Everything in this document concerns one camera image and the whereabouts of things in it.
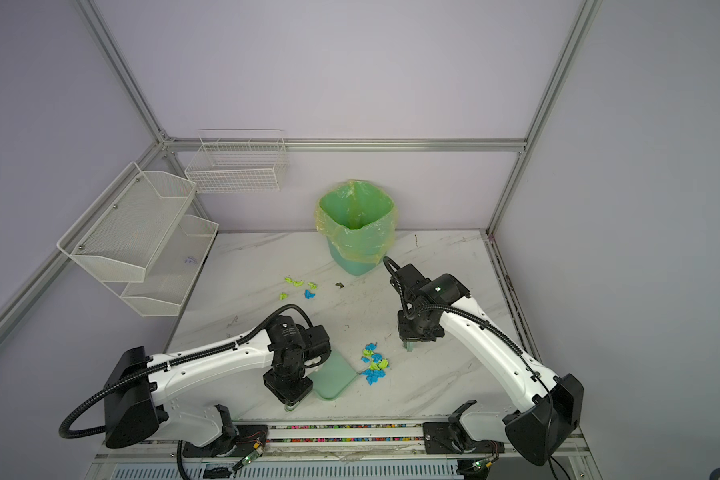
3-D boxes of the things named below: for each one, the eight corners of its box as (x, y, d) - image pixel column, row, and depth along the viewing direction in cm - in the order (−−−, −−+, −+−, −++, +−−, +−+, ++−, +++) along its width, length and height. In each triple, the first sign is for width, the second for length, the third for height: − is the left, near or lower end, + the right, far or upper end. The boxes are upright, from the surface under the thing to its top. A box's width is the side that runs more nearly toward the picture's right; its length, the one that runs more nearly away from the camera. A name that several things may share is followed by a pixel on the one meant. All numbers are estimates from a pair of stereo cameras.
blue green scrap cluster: (369, 385, 84) (369, 382, 82) (352, 356, 90) (352, 353, 88) (392, 372, 87) (392, 368, 85) (374, 344, 92) (375, 340, 90)
